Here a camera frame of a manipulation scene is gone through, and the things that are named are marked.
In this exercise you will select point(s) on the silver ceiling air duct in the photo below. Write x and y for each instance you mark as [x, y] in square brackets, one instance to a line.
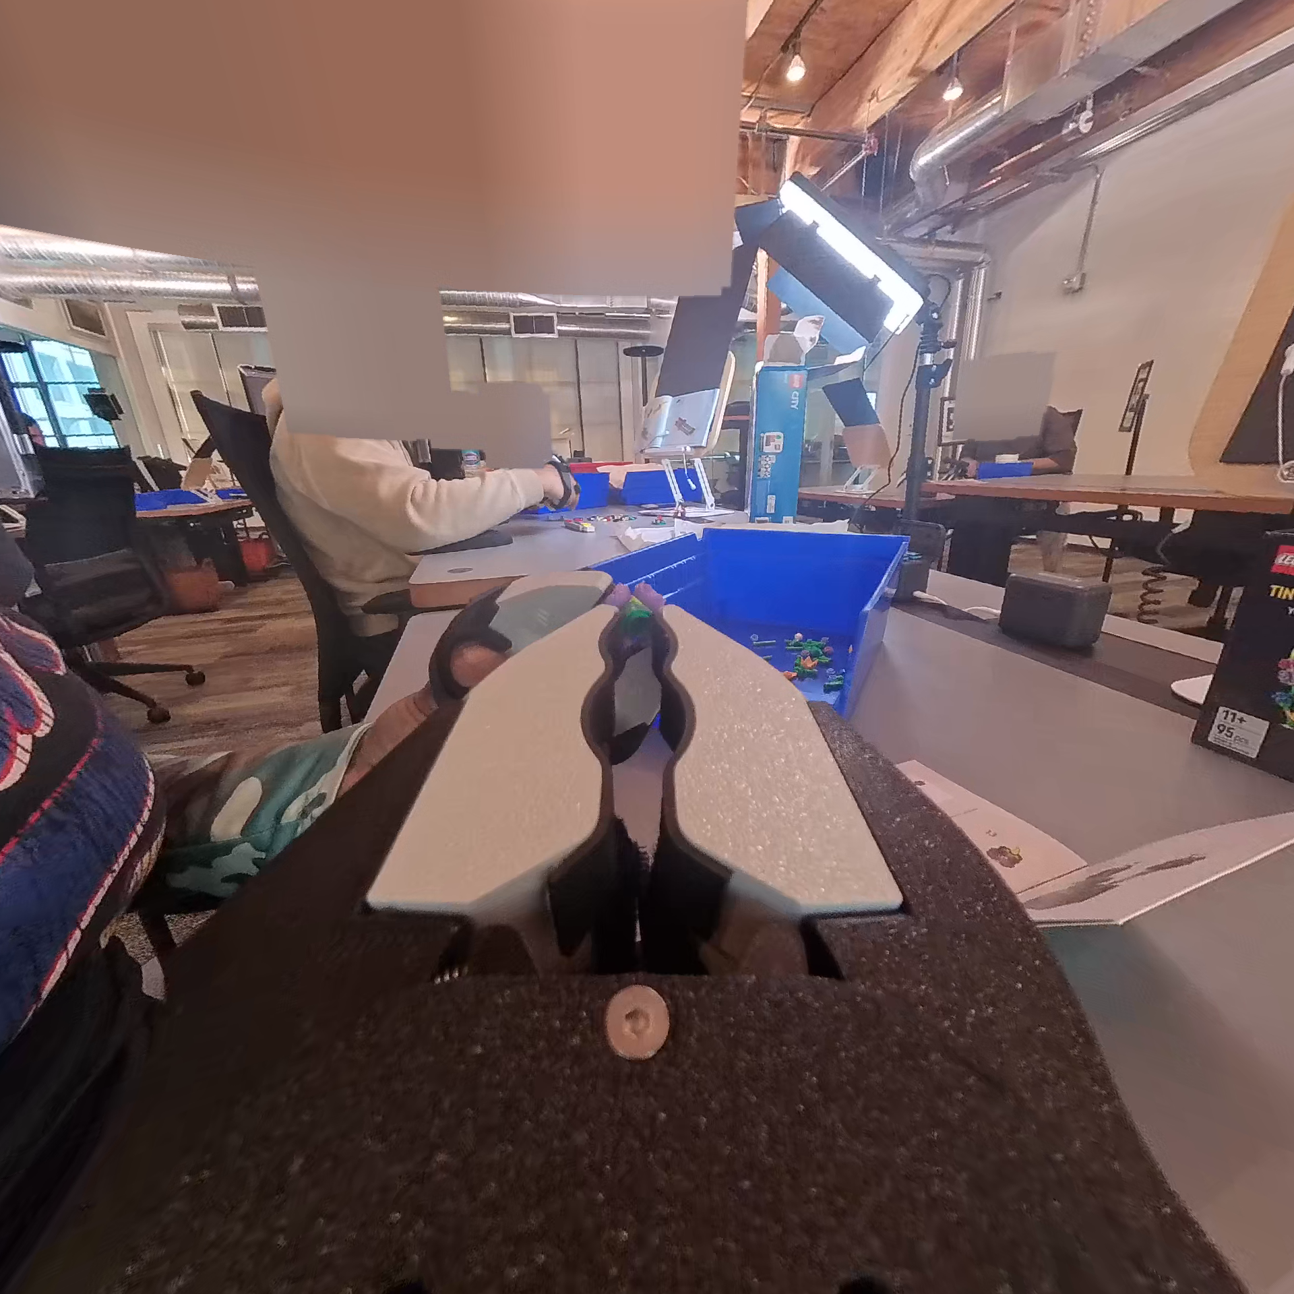
[1053, 92]

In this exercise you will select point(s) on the black device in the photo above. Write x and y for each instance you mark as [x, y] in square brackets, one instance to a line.
[1056, 612]

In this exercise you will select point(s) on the blue printed carton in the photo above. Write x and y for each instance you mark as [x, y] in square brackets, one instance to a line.
[779, 435]

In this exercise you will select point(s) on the wooden background desk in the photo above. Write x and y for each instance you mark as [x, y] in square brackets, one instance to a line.
[1093, 492]

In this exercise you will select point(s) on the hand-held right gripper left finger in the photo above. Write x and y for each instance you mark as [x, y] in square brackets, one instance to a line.
[486, 800]

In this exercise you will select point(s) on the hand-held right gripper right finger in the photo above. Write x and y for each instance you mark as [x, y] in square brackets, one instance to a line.
[779, 800]

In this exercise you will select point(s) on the black product box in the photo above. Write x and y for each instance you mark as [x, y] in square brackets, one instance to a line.
[1255, 668]

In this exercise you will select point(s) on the grey desk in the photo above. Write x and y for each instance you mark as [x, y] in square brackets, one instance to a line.
[1053, 709]

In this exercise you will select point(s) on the person's dark pants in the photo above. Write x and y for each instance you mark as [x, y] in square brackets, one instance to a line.
[62, 1133]

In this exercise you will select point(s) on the blue storage bin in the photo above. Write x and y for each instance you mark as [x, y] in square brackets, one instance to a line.
[789, 588]
[638, 486]

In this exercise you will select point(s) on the person's left hand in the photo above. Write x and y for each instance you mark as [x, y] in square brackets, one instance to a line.
[395, 732]

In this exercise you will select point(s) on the instruction booklet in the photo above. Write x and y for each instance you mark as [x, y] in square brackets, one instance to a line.
[1133, 871]

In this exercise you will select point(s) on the black desk lamp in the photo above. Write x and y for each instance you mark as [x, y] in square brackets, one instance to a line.
[840, 253]

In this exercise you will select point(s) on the person's left forearm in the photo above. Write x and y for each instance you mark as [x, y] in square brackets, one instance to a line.
[264, 809]

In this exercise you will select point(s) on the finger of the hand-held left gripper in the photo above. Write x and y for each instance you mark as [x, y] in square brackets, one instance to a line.
[548, 603]

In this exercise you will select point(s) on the lime cube brick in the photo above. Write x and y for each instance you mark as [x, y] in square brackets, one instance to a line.
[635, 612]

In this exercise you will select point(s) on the pile of toy brick pieces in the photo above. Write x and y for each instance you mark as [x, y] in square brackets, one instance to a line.
[806, 654]

